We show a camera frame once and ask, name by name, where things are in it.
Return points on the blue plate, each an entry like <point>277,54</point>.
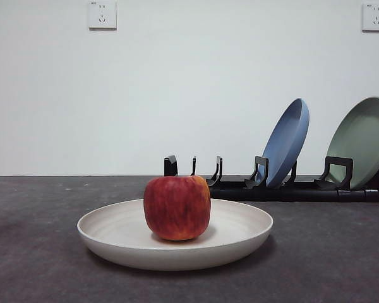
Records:
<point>287,142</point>

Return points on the cream yellow plate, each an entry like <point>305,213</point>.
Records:
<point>113,233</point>

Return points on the white wall socket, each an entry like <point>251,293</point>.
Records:
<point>376,17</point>
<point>102,14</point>

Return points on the black plate rack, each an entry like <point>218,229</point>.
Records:
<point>303,194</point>

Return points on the green plate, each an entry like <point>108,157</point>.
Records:
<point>360,142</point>

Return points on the red yellow apple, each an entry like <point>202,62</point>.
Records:
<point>177,208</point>

